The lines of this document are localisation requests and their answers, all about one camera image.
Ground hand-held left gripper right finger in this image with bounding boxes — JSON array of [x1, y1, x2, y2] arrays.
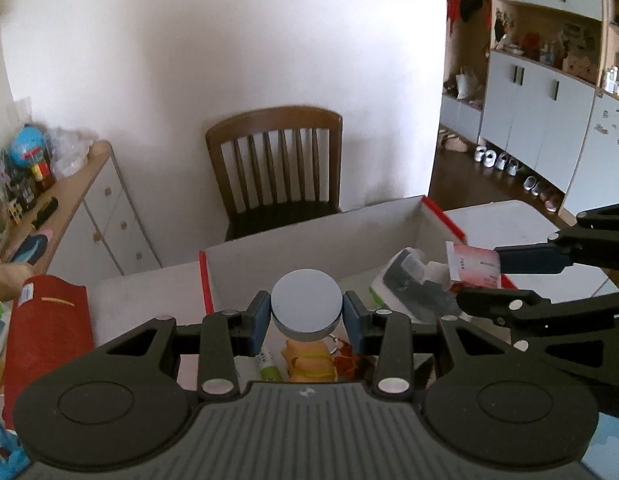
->
[[343, 290, 511, 395]]

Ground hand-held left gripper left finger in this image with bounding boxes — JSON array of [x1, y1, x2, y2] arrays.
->
[[105, 290, 271, 395]]

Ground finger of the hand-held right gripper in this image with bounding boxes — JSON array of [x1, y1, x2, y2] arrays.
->
[[494, 204, 619, 275], [456, 286, 619, 391]]

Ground red white packet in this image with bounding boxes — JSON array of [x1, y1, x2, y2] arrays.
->
[[445, 240, 518, 294]]

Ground grey round tin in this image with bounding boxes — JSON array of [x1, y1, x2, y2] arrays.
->
[[270, 269, 343, 339]]

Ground yellow soft toy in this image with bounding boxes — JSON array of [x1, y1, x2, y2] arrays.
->
[[281, 337, 339, 382]]

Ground white blue printed plastic bag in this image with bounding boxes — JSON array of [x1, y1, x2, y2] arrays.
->
[[371, 247, 461, 324]]

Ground white cardboard box red edges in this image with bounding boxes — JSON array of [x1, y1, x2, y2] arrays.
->
[[198, 195, 468, 392]]

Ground green white tube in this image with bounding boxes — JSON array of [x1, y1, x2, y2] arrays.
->
[[254, 349, 283, 382]]

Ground row of shoes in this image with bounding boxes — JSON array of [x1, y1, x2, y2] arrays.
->
[[473, 143, 563, 214]]

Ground grey hall cabinet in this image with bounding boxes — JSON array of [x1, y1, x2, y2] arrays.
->
[[438, 0, 619, 217]]

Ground pink slippers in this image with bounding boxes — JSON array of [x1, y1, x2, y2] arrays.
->
[[436, 129, 471, 154]]

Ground white drawer cabinet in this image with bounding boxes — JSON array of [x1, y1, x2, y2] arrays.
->
[[0, 140, 163, 277]]

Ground dark wooden slatted chair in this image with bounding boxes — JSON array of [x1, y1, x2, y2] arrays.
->
[[204, 106, 345, 241]]

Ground red cloth bag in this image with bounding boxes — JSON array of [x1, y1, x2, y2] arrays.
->
[[1, 274, 95, 432]]

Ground row of shelf knickknacks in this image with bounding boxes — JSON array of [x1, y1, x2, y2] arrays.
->
[[491, 7, 598, 81]]

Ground black brush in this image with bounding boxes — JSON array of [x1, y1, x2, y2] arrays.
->
[[32, 196, 59, 230]]

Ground dark blue oval mat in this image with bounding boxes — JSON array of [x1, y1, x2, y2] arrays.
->
[[8, 229, 54, 264]]

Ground tan paper bag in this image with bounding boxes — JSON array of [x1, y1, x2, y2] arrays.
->
[[0, 261, 35, 304]]

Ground clear crumpled plastic bag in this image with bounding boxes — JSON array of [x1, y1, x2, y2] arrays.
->
[[46, 127, 98, 179]]

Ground red lid sauce bottle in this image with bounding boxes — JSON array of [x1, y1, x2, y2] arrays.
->
[[31, 162, 55, 191]]

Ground black hanging hat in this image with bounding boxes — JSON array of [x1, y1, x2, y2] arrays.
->
[[460, 0, 485, 24]]

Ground red hanging garment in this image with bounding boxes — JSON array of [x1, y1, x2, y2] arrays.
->
[[445, 0, 463, 39]]

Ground dark glass jar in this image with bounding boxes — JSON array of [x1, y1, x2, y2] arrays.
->
[[16, 179, 38, 211]]

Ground blue plastic packet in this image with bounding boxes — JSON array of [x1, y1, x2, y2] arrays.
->
[[0, 419, 31, 479]]

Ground glass dome with plants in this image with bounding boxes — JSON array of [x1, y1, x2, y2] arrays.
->
[[0, 147, 20, 261]]

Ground blue globe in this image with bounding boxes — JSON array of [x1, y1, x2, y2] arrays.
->
[[10, 124, 46, 167]]

